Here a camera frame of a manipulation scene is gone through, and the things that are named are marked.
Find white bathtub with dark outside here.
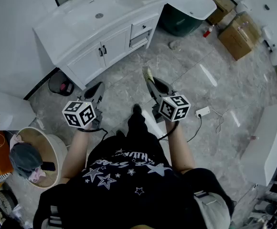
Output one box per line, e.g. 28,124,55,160
156,0,218,37

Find person's black trouser leg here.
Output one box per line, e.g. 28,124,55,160
126,112,153,143

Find small brown cardboard box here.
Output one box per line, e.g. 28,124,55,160
205,0,236,25

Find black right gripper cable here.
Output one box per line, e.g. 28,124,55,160
158,114,202,143

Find person's left forearm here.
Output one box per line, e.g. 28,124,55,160
60,125,93,184

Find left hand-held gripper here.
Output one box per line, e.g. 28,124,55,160
62,82,106,131

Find white power strip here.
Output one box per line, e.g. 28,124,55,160
195,106,211,118

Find person's black star-print shirt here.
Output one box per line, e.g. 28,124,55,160
33,137,234,229

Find person's right forearm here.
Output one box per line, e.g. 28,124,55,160
164,121,197,174

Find black mesh trash bin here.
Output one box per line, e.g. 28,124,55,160
48,71,75,97

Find pink cloth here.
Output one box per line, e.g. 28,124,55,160
28,167,47,183

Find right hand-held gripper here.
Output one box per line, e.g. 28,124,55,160
145,76,192,123

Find red bottle with white cap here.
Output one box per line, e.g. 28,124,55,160
202,24,216,39

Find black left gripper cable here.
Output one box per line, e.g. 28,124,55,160
79,113,110,143

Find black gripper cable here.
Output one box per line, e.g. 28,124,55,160
158,114,202,143
79,113,110,143

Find round beige basin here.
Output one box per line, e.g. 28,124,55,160
9,126,68,188

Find large brown cardboard box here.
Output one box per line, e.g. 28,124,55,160
217,11,261,62

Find black phone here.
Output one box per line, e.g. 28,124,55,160
41,161,56,172

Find grey-blue bundled cloth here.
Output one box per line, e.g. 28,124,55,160
8,143,44,179

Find grey shoulder bag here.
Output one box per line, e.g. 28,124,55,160
192,190,232,229

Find white fixture with knobs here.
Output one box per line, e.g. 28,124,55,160
0,86,37,131

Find yellow scrubbing sponge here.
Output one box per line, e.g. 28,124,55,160
142,66,156,84

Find white vanity cabinet with sink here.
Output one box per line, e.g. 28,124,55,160
32,0,166,90

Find white power cable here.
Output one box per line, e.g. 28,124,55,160
209,104,263,135

